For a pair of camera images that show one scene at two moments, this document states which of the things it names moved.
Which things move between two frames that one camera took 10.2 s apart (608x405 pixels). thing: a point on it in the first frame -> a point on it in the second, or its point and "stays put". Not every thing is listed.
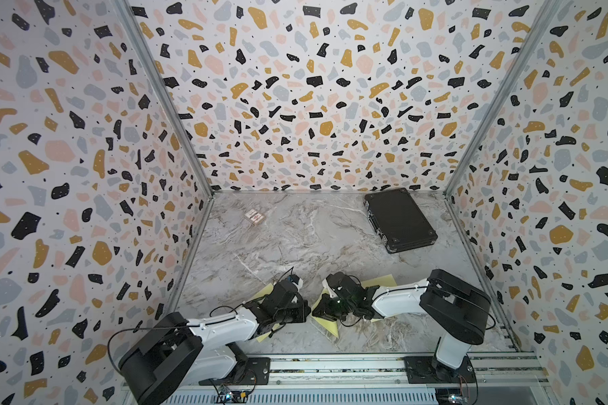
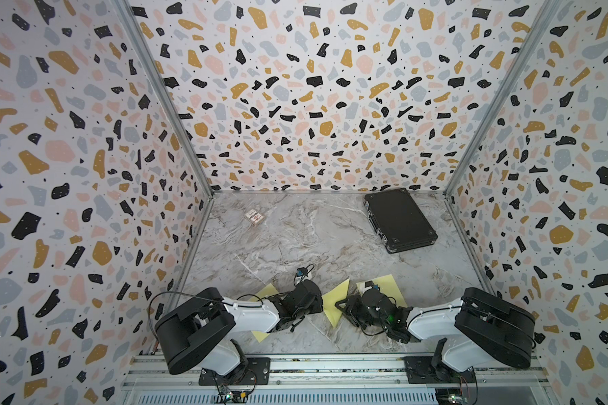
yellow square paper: (382, 281) stays put
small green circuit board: (232, 396) stays put
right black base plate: (424, 369) stays put
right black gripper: (322, 310) -> (352, 303)
